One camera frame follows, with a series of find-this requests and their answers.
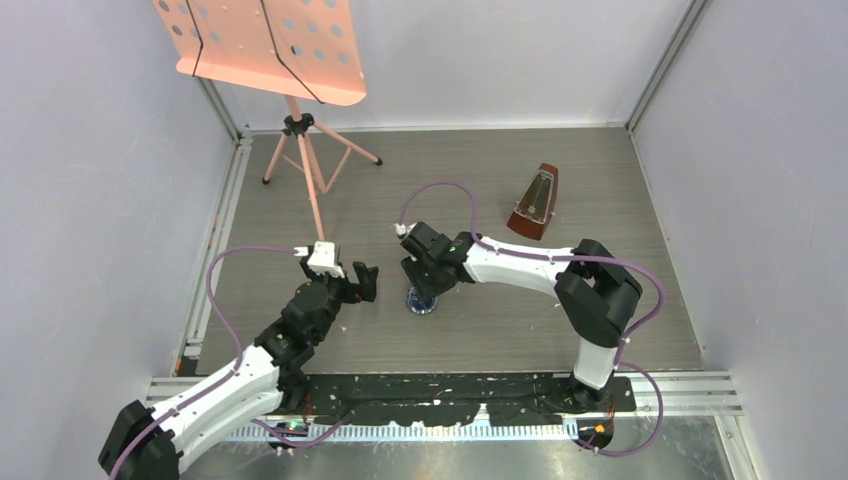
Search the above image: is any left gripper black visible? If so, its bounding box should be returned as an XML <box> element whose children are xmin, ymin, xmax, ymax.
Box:
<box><xmin>300</xmin><ymin>259</ymin><xmax>376</xmax><ymax>343</ymax></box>

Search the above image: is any blue round pill box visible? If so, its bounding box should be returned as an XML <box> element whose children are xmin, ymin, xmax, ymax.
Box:
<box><xmin>406</xmin><ymin>287</ymin><xmax>438</xmax><ymax>315</ymax></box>

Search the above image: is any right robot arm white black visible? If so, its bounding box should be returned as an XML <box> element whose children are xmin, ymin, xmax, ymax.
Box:
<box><xmin>394</xmin><ymin>222</ymin><xmax>642</xmax><ymax>413</ymax></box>

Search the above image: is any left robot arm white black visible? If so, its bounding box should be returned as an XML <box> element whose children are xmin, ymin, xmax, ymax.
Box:
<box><xmin>98</xmin><ymin>260</ymin><xmax>379</xmax><ymax>479</ymax></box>

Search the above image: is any brown wooden metronome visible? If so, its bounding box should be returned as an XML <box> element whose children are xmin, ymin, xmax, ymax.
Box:
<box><xmin>507</xmin><ymin>163</ymin><xmax>559</xmax><ymax>240</ymax></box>

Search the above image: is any pink music stand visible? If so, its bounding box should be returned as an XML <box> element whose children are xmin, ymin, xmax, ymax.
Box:
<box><xmin>152</xmin><ymin>0</ymin><xmax>383</xmax><ymax>240</ymax></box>

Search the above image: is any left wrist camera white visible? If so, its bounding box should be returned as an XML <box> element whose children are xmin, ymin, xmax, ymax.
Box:
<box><xmin>294</xmin><ymin>240</ymin><xmax>346</xmax><ymax>278</ymax></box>

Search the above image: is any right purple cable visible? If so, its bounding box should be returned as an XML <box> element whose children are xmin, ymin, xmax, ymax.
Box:
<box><xmin>397</xmin><ymin>181</ymin><xmax>666</xmax><ymax>460</ymax></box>

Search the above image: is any purple cable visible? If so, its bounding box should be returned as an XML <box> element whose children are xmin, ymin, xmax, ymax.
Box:
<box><xmin>397</xmin><ymin>181</ymin><xmax>666</xmax><ymax>460</ymax></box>
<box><xmin>105</xmin><ymin>245</ymin><xmax>352</xmax><ymax>480</ymax></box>

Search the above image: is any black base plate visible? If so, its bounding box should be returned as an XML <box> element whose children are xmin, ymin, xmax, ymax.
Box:
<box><xmin>277</xmin><ymin>373</ymin><xmax>636</xmax><ymax>427</ymax></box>

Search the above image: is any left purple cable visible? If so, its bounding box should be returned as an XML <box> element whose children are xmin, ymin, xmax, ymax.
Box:
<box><xmin>105</xmin><ymin>245</ymin><xmax>352</xmax><ymax>480</ymax></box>

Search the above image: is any aluminium rail frame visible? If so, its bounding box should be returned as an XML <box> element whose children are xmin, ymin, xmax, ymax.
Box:
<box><xmin>173</xmin><ymin>132</ymin><xmax>254</xmax><ymax>378</ymax></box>

